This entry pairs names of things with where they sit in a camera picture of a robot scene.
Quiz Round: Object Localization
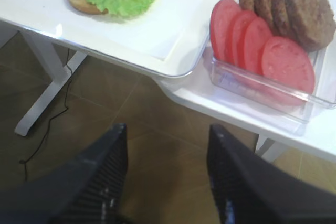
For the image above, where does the tomato slice front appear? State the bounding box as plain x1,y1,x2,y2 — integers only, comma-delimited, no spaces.
259,36,315,94

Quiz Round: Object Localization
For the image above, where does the clear patty tomato container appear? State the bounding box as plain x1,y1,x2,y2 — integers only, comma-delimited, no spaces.
201,0,336,133

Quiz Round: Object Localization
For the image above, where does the white table leg right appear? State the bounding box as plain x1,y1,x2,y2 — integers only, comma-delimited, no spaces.
255,135,289,162

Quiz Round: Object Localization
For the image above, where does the white metal tray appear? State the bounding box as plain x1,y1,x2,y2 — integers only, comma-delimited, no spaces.
0,0,240,79

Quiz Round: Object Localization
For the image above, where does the black cable on floor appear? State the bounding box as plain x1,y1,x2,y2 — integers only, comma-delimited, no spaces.
18,48,74,183

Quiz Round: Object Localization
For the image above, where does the tomato slice leftmost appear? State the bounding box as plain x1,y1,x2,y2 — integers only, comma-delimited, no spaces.
210,0,242,62

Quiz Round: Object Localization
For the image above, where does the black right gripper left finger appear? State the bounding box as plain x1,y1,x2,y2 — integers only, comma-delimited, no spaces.
1,124,130,223

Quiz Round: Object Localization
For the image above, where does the brown patty front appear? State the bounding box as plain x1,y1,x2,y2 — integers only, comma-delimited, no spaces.
286,0,335,52

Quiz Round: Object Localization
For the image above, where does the white table leg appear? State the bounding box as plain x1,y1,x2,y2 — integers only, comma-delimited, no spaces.
14,30,88,137
255,135,289,162

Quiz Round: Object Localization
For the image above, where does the tomato slice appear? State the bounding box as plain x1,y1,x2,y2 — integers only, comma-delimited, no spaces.
259,36,315,94
210,0,242,62
242,17,272,74
226,10,257,66

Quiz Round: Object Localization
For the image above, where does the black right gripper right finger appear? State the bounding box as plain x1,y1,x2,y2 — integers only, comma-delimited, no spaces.
206,124,335,223

